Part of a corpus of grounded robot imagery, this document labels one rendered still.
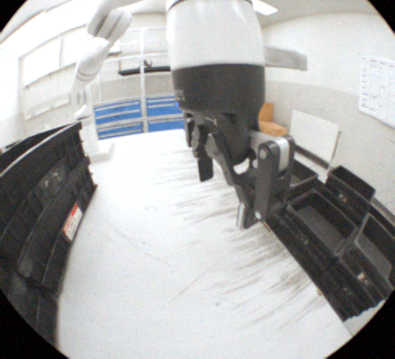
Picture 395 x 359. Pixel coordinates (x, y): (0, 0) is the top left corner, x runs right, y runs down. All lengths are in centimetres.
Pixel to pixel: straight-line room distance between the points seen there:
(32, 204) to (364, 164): 285
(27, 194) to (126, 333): 27
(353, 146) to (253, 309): 254
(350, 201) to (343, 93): 194
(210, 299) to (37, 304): 30
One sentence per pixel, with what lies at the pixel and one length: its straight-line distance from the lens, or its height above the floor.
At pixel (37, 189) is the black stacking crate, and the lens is 33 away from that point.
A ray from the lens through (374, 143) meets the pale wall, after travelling 259.
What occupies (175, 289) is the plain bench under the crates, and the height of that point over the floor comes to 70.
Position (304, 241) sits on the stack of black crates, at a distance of 83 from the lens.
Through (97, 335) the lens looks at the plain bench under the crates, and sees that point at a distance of 33.
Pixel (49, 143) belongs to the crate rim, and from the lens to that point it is 36.
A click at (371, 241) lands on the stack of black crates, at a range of 101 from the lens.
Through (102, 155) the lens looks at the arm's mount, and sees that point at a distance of 75.
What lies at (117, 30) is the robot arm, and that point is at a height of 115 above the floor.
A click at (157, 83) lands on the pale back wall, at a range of 311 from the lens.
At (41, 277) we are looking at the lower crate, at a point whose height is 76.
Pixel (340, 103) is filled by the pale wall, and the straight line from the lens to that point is 274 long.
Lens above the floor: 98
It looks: 27 degrees down
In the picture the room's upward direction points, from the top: straight up
